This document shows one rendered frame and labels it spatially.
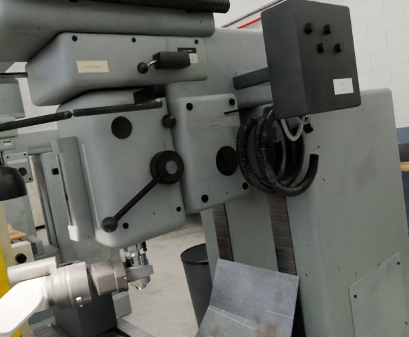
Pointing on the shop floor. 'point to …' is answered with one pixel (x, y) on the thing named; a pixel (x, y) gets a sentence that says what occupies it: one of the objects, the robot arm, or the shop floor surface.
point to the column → (331, 226)
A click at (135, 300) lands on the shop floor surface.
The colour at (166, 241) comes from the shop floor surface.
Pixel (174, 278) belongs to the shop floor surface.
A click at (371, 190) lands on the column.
